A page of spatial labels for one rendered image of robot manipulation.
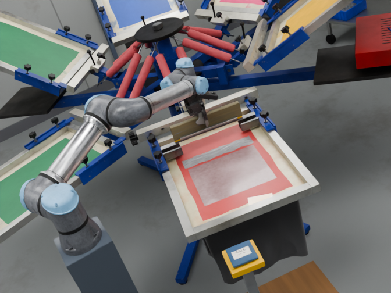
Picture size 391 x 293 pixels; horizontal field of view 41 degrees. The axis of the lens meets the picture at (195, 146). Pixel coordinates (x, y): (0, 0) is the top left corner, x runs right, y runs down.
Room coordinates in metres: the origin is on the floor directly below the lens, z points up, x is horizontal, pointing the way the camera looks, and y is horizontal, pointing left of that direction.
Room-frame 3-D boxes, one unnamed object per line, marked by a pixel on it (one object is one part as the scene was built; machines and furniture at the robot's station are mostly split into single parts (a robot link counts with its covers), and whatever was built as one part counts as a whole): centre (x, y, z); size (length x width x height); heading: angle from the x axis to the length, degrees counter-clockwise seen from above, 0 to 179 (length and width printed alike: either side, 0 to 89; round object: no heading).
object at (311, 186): (1.96, -0.11, 0.97); 0.79 x 0.58 x 0.04; 5
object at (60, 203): (1.48, 0.50, 1.37); 0.13 x 0.12 x 0.14; 42
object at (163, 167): (2.18, 0.19, 0.98); 0.30 x 0.05 x 0.07; 5
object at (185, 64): (2.17, -0.07, 1.39); 0.09 x 0.08 x 0.11; 132
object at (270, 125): (2.23, -0.36, 0.98); 0.30 x 0.05 x 0.07; 5
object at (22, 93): (3.29, 0.60, 0.91); 1.34 x 0.41 x 0.08; 65
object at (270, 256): (1.67, -0.13, 0.74); 0.45 x 0.03 x 0.43; 95
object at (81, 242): (1.47, 0.50, 1.25); 0.15 x 0.15 x 0.10
